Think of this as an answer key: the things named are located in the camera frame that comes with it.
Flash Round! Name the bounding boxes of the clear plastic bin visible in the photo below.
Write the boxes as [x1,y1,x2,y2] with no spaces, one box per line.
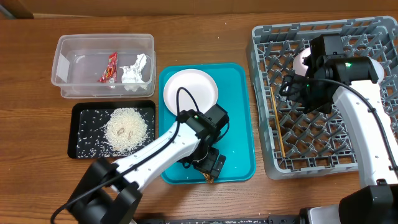
[51,34,156,98]

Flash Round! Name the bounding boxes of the red snack wrapper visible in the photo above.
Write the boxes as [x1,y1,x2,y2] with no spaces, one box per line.
[98,52,118,89]

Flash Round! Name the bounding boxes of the large white plate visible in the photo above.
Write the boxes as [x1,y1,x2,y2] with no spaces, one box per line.
[163,69,218,115]

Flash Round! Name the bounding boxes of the pile of rice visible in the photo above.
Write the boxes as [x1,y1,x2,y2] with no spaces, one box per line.
[104,108,148,152]

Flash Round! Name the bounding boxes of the grey-green bowl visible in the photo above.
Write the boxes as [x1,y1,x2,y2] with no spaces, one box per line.
[371,58,385,85]

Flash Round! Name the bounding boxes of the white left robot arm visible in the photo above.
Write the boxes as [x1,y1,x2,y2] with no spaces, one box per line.
[66,105,229,224]

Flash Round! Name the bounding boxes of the white napkin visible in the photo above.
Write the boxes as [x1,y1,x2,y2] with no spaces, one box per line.
[120,54,147,91]

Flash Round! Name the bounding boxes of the teal plastic tray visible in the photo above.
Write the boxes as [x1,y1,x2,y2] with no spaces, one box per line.
[159,63,256,183]

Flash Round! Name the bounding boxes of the black rail at table edge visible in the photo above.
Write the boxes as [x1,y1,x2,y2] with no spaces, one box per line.
[134,215,306,224]

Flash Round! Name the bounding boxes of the wooden chopstick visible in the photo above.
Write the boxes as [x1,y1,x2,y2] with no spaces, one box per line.
[270,87,286,159]

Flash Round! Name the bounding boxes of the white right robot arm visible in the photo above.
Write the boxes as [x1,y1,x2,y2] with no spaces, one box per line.
[280,34,397,223]

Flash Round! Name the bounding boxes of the black tray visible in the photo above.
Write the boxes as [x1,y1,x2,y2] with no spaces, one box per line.
[67,100,155,159]

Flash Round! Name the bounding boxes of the grey plastic dish rack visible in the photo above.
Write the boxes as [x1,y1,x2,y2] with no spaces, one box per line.
[248,16,397,180]

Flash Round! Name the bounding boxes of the brown food scrap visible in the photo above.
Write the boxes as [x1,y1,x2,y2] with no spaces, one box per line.
[203,173,214,184]

